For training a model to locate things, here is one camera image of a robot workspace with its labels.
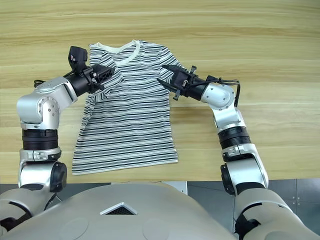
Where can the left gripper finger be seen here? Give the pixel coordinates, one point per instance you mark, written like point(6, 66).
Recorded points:
point(106, 72)

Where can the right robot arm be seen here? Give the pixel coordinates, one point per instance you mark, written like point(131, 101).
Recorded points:
point(226, 117)

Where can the robot body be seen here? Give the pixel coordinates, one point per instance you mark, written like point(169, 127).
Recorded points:
point(125, 217)

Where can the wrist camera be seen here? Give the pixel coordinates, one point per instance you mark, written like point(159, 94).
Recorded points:
point(78, 59)
point(180, 79)

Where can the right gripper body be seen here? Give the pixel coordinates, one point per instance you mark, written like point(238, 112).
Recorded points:
point(195, 86)

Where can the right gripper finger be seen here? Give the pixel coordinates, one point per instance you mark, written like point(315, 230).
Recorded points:
point(167, 86)
point(175, 69)

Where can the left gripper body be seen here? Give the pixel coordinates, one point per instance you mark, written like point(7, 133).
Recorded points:
point(81, 82)

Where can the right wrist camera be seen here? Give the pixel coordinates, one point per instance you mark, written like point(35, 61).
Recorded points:
point(180, 79)

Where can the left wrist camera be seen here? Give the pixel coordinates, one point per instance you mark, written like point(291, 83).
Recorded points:
point(78, 59)

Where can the striped T-shirt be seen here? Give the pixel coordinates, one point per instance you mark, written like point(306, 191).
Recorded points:
point(127, 120)

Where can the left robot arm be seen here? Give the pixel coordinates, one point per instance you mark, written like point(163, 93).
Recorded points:
point(40, 105)

